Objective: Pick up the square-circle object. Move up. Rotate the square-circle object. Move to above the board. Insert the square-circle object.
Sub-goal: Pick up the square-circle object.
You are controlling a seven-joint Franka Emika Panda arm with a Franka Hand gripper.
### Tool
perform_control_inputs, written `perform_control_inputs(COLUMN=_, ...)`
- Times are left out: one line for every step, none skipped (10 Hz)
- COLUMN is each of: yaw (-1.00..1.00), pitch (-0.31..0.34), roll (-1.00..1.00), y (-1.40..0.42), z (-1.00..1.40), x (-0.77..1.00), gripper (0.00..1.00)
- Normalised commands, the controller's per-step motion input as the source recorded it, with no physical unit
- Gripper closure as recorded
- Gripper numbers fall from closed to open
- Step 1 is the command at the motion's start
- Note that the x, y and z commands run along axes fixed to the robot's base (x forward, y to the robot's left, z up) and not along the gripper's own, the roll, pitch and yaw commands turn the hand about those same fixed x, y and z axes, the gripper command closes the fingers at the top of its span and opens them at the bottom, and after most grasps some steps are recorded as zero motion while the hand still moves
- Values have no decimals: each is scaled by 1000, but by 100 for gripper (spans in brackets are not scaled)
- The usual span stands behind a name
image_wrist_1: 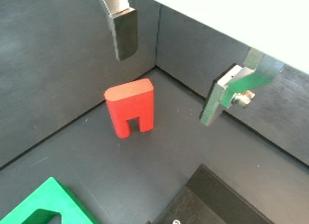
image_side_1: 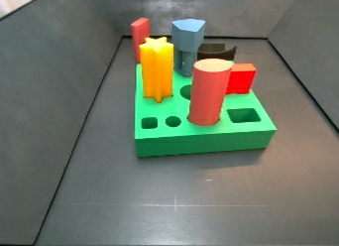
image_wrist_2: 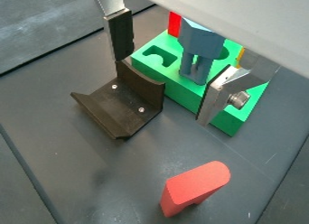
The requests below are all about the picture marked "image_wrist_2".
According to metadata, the blue grey peg block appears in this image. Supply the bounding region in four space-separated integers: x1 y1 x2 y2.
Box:
180 17 225 85

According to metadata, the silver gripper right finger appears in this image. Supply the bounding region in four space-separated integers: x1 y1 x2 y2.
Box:
196 49 280 126

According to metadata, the red rectangular block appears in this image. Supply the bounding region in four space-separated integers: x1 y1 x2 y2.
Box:
168 12 181 37

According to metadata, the green shape sorter board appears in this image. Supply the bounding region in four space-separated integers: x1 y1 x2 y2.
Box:
130 31 268 136

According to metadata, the red square-circle peg block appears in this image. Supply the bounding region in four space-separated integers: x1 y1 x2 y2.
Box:
161 161 230 217

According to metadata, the black angled holder bracket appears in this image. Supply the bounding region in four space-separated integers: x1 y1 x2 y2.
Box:
71 61 166 139

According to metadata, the yellow star block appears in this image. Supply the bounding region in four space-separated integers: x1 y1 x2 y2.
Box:
236 47 245 69

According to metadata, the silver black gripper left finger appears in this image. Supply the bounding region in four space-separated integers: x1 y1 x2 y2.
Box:
94 0 134 61

